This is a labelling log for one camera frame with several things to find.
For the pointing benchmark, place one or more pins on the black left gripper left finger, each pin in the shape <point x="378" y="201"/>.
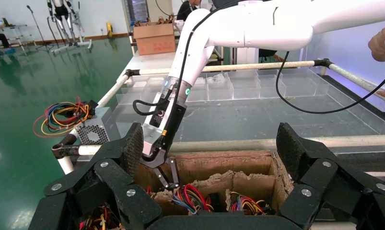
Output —
<point x="111" y="174"/>

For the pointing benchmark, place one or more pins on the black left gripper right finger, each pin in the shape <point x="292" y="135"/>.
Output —
<point x="325" y="174"/>

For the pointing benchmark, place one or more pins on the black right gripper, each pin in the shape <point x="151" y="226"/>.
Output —
<point x="174" y="127"/>

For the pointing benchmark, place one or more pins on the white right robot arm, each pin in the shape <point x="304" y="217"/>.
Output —
<point x="259" y="28"/>

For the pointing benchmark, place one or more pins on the divided brown cardboard box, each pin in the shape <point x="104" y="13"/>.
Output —
<point x="211" y="165"/>

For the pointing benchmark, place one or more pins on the white pipe table leg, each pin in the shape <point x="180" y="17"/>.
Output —
<point x="66" y="165"/>

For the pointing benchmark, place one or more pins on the dark pipe corner joint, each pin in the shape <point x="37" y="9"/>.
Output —
<point x="63" y="149"/>

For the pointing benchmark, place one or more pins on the crumpled clear plastic bag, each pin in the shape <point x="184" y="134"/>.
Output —
<point x="217" y="79"/>

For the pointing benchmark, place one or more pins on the clear acrylic compartment tray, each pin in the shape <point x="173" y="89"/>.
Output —
<point x="243" y="90"/>

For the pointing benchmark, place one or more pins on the brown cardboard shipping box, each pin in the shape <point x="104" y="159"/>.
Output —
<point x="154" y="39"/>

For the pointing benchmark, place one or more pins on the yellow floor sign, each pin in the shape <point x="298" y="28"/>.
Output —
<point x="109" y="29"/>

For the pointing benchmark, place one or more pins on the humanoid robot on white stand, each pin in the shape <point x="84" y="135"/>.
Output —
<point x="65" y="22"/>

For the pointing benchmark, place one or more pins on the seated person in black shirt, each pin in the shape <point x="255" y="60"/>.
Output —
<point x="184" y="11"/>

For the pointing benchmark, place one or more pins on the black microphone stand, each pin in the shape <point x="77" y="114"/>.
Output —
<point x="36" y="25"/>

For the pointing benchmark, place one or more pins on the white shelf cart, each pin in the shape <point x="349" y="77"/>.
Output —
<point x="17" y="31"/>

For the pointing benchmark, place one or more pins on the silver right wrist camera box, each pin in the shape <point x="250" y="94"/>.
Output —
<point x="151" y="139"/>

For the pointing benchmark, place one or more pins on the white pipe table rail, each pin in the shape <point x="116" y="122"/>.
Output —
<point x="259" y="66"/>
<point x="114" y="90"/>
<point x="357" y="81"/>
<point x="230" y="145"/>

